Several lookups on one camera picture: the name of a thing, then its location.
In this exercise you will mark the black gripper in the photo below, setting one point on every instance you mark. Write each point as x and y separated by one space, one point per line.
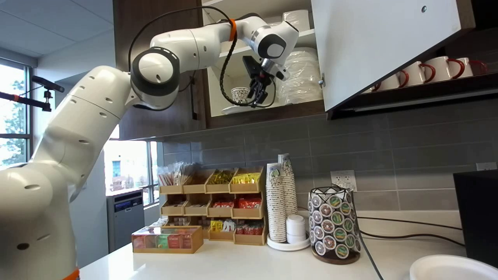
257 72

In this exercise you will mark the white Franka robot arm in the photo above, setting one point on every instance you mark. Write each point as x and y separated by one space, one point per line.
82 134

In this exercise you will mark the plastic wrapped plate stack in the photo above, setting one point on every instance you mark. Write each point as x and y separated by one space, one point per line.
305 78

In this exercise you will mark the tall patterned paper cup stack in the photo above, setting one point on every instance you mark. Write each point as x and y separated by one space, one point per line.
289 181
275 202

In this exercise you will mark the white cupboard door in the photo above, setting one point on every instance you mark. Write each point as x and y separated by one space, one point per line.
383 47

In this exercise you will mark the white cup lid stack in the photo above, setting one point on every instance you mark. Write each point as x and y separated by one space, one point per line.
296 227

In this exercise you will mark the white round cup tray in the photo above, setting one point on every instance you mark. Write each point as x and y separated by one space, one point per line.
289 246

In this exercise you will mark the white plate at edge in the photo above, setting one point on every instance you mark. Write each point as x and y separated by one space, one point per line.
451 269

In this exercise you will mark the silver door hinge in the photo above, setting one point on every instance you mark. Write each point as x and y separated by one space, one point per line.
320 81

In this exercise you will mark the clear bag of packets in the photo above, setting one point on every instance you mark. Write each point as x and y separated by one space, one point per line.
171 174

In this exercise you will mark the wooden tea organizer rack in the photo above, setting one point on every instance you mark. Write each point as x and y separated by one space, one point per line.
212 210

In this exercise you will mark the patterned coffee pod carousel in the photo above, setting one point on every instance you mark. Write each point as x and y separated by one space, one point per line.
334 223

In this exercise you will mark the wooden glass-lid tea box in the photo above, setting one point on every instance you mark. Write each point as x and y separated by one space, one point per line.
165 241

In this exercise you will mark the dark open mug shelf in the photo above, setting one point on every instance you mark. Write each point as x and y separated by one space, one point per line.
440 95

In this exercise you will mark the grey dishwasher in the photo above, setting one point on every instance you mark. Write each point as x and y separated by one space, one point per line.
124 223

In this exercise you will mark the black coffee machine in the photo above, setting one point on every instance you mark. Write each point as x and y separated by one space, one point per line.
479 218

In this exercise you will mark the dark wood wall cupboard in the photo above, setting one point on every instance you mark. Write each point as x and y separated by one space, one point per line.
156 125

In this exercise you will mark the white wall outlet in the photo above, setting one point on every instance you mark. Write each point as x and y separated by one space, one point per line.
344 179

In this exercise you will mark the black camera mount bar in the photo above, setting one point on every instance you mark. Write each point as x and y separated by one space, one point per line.
20 98

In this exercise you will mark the white wall plate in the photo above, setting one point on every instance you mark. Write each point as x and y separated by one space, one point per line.
487 167

